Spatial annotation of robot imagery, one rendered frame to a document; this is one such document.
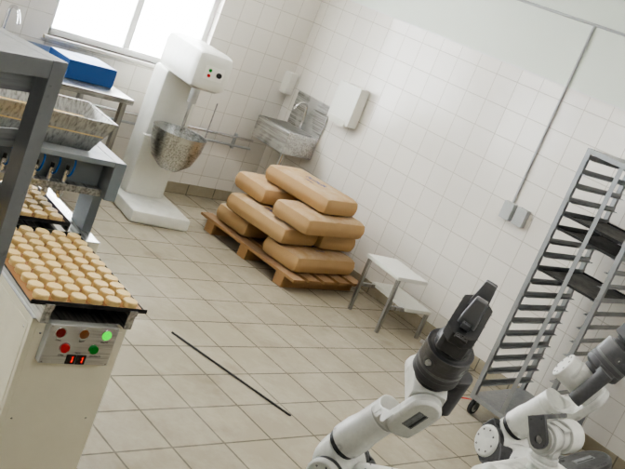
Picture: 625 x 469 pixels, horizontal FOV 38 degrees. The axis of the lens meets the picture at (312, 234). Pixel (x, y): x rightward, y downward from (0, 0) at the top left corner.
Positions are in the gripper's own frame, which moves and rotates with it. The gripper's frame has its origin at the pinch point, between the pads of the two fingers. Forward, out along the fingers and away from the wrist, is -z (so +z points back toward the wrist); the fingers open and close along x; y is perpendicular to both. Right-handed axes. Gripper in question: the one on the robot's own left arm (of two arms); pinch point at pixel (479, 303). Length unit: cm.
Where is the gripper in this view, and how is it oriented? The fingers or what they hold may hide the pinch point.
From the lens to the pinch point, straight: 153.5
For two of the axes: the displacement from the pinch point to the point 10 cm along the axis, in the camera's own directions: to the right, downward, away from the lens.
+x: 4.4, -4.5, 7.8
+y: 8.3, 5.3, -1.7
